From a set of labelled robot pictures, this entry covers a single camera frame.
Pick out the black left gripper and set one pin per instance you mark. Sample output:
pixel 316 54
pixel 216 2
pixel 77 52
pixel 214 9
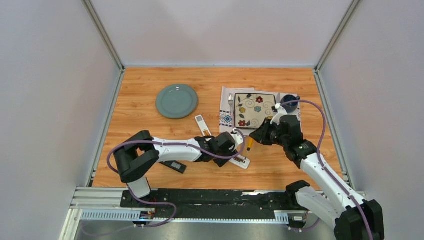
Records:
pixel 231 152

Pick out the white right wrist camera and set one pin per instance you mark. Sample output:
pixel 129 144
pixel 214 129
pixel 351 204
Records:
pixel 279 111

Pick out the yellow handled screwdriver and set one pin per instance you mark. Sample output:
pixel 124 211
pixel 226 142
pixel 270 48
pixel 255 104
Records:
pixel 249 146

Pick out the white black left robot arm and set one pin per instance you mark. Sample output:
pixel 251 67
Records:
pixel 136 156

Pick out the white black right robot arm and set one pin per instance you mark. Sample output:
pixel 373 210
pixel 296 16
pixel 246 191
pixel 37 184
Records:
pixel 348 213

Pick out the long white remote control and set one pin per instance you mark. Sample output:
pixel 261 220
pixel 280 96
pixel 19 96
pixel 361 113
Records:
pixel 202 124

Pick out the floral square ceramic plate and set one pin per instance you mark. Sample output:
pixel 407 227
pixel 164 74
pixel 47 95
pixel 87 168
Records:
pixel 251 109

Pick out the aluminium frame rail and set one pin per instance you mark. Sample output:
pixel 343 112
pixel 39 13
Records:
pixel 97 198

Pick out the teal round plate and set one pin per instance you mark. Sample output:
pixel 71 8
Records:
pixel 177 101

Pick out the white patterned placemat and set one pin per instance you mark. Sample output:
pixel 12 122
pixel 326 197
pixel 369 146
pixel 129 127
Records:
pixel 224 111

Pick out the black remote control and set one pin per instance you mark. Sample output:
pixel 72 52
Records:
pixel 175 165

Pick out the dark blue mug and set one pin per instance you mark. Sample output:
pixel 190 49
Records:
pixel 290 103

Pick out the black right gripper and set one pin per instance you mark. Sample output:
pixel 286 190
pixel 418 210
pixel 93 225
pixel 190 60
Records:
pixel 260 134

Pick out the silver fork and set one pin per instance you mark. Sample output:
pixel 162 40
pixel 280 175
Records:
pixel 232 108

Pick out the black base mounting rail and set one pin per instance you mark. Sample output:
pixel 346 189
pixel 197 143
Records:
pixel 220 205

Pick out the short white remote control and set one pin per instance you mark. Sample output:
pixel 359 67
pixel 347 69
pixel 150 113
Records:
pixel 242 166

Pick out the black battery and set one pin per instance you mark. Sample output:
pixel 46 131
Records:
pixel 241 161

